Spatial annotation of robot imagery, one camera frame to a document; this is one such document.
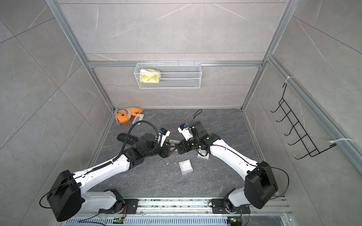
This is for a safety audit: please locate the black wall hook rack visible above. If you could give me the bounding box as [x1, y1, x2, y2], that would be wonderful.
[271, 83, 337, 160]

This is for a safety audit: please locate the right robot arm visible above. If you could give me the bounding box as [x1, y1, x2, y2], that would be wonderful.
[176, 121, 279, 212]

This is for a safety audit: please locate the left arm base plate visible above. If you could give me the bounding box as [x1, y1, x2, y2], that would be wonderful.
[98, 199, 139, 214]

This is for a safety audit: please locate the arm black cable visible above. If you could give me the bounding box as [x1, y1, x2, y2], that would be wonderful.
[190, 109, 290, 200]
[113, 121, 159, 163]

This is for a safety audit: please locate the white gift box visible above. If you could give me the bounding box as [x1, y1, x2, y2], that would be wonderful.
[197, 149, 209, 160]
[169, 139, 180, 146]

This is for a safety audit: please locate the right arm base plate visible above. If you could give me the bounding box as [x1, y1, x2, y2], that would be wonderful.
[208, 198, 250, 214]

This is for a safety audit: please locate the yellow crumpled bag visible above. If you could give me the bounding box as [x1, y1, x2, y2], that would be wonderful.
[139, 68, 161, 83]

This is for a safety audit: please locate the metal front rail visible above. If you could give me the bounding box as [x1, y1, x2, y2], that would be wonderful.
[58, 197, 292, 217]

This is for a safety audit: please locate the white vent grille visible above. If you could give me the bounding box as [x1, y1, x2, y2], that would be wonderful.
[64, 216, 228, 226]

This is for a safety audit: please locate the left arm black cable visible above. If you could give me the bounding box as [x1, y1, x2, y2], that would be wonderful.
[113, 121, 159, 163]

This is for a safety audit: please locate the white wire mesh basket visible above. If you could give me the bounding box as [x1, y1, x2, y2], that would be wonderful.
[134, 63, 202, 89]

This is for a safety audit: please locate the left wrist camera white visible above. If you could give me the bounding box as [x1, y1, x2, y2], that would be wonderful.
[158, 128, 170, 147]

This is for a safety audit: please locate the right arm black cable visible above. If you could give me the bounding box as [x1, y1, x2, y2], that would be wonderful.
[190, 109, 290, 200]

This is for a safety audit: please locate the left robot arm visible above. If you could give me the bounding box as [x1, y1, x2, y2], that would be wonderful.
[46, 134, 174, 222]

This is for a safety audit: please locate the black oval ridged object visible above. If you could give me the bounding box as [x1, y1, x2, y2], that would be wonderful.
[117, 133, 139, 145]

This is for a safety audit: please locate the small white rectangular tray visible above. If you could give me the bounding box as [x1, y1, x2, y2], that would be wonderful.
[133, 114, 144, 124]

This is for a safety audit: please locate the orange plush toy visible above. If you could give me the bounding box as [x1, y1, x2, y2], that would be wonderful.
[115, 107, 143, 124]

